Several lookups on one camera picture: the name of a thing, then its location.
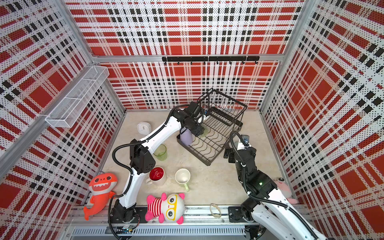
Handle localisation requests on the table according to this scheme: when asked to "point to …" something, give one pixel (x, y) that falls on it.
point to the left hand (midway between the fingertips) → (198, 130)
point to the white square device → (144, 128)
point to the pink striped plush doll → (170, 208)
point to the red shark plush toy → (101, 185)
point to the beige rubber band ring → (215, 206)
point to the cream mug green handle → (182, 176)
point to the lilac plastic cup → (186, 136)
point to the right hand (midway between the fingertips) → (237, 146)
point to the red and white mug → (157, 176)
